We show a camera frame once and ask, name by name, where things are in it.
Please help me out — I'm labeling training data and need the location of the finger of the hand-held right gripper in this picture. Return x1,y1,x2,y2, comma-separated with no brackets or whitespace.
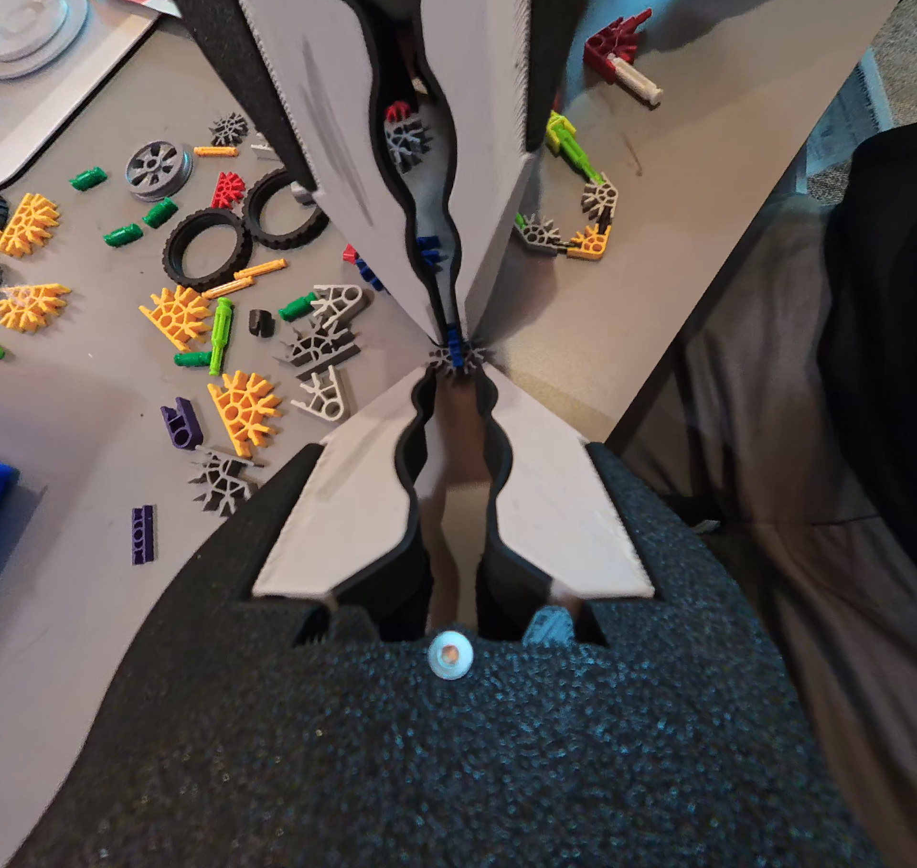
234,0,456,343
420,0,537,342

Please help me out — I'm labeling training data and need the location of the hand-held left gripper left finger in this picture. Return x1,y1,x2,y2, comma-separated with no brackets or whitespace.
253,365,438,600

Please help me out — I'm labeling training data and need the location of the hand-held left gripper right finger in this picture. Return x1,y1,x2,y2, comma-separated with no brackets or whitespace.
479,365,655,600

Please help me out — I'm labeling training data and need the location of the large black connector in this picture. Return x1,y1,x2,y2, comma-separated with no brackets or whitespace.
385,117,433,172

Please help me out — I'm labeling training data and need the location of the dark grey connector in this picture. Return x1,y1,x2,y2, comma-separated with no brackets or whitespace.
188,445,265,518
274,323,361,382

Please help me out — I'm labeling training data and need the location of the red connector with white rod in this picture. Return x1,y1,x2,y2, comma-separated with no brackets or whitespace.
584,8,663,106

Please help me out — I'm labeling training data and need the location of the black tyre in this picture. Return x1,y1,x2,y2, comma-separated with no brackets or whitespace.
242,169,329,251
162,209,253,292

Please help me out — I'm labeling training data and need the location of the grey wheel hub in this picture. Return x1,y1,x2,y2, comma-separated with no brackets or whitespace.
125,139,194,203

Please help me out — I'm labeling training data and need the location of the yellow half connector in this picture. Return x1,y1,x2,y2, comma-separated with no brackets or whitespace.
138,284,212,353
208,371,282,459
0,284,73,333
0,193,60,258

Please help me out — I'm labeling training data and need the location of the blue connector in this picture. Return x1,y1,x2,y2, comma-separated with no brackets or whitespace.
356,236,441,292

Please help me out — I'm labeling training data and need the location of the purple clip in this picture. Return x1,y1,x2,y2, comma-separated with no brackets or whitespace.
160,397,203,451

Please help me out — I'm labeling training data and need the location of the lime green rod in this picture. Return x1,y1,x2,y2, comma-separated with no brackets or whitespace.
208,297,235,376

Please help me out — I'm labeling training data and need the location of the printed paper sheet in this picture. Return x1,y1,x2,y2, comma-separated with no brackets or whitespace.
810,47,896,188

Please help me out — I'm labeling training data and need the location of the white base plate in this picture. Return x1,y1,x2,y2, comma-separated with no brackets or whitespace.
0,0,162,188

